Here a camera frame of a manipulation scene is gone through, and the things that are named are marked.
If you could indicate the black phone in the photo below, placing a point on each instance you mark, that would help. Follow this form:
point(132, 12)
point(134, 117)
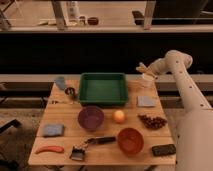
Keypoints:
point(163, 150)

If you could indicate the grey sponge right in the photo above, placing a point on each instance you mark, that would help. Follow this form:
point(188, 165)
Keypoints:
point(145, 101)

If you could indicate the dark bowl on shelf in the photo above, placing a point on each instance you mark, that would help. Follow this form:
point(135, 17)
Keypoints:
point(93, 20)

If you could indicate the small jar on shelf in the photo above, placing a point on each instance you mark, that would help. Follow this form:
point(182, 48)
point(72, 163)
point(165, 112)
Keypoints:
point(82, 20)

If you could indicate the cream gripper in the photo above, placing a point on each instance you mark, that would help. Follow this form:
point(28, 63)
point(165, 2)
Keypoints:
point(147, 70)

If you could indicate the orange carrot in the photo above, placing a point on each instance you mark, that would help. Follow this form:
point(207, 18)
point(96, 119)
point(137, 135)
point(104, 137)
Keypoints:
point(56, 149)

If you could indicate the yellow apple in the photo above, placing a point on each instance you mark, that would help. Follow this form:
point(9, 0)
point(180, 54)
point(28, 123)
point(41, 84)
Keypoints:
point(118, 116)

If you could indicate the white bottle on shelf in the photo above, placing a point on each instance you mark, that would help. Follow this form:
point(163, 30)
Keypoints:
point(73, 11)

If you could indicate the bunch of dark grapes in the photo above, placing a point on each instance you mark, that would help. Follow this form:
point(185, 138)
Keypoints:
point(152, 123)

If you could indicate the purple bowl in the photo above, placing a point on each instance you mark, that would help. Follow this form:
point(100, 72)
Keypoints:
point(90, 118)

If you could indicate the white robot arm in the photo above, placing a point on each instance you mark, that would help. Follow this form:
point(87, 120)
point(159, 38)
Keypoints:
point(194, 149)

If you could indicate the green plastic tray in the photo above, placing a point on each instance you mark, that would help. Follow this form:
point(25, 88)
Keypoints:
point(109, 89)

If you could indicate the orange-red bowl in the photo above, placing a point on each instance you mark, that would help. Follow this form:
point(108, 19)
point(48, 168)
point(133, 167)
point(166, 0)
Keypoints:
point(130, 141)

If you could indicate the black handled spatula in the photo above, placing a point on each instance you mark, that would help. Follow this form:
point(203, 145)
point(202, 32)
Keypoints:
point(78, 152)

